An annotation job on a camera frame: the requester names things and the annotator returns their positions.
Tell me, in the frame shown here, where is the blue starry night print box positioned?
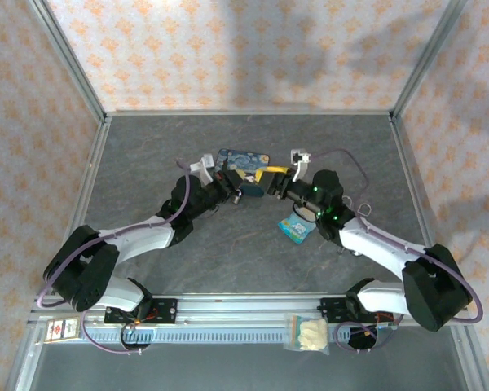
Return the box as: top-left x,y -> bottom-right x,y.
215,148 -> 272,199

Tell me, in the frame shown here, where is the blue snack packet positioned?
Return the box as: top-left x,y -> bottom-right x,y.
277,213 -> 315,245

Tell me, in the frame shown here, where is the clear plastic bag with contents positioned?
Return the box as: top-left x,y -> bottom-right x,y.
284,313 -> 331,355

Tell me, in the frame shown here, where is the warning label sticker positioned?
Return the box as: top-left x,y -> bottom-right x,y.
44,317 -> 82,344

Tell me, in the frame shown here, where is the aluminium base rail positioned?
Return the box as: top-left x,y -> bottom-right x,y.
31,295 -> 469,325

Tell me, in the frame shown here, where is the slotted grey cable duct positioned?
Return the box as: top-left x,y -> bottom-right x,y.
83,325 -> 340,346

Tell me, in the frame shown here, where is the aluminium frame post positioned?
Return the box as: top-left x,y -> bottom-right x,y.
27,0 -> 108,123
390,0 -> 469,119

